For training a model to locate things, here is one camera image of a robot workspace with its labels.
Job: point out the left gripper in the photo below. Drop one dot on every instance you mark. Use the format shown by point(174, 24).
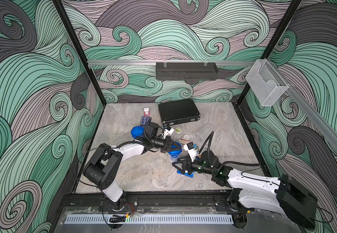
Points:
point(167, 144)

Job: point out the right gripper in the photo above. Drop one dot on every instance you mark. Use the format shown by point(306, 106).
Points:
point(184, 170)

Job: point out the blue-lid container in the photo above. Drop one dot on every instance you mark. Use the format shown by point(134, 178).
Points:
point(137, 131)
point(201, 134)
point(174, 155)

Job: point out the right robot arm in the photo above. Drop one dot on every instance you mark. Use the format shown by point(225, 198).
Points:
point(284, 195)

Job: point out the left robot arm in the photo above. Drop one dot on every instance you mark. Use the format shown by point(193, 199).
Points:
point(103, 166)

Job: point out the small green round cap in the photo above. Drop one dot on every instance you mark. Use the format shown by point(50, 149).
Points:
point(178, 130)

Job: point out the black hard case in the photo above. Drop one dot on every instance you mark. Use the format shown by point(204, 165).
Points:
point(178, 112)

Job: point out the dark blue small box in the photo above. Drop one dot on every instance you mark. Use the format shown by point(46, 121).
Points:
point(145, 120)

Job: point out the small pink-capped bottle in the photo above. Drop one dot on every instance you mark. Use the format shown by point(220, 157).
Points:
point(146, 111)

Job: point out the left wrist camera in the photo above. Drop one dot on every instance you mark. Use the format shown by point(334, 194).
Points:
point(155, 130)

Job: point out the white slotted cable duct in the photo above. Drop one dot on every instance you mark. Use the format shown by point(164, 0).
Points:
point(153, 219)

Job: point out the black wall shelf tray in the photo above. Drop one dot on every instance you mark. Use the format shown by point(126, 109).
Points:
point(186, 71)

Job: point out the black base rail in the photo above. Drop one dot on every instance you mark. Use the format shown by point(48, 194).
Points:
point(221, 200)

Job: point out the clear acrylic wall holder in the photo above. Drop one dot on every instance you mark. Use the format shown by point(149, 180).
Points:
point(267, 82)

